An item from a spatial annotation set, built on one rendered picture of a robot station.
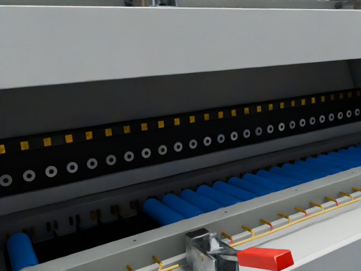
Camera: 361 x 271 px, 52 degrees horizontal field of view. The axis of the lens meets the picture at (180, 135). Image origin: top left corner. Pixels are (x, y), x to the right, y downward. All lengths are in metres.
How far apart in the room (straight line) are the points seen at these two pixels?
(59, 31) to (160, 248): 0.16
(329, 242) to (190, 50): 0.19
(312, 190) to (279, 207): 0.04
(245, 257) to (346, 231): 0.14
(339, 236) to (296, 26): 0.18
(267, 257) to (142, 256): 0.10
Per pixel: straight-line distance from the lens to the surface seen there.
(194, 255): 0.27
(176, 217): 0.32
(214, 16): 0.28
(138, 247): 0.27
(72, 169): 0.39
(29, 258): 0.30
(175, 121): 0.42
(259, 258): 0.21
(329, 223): 0.36
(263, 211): 0.33
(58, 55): 0.23
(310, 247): 0.32
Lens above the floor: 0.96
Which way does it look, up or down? 4 degrees up
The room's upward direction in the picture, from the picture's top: 12 degrees counter-clockwise
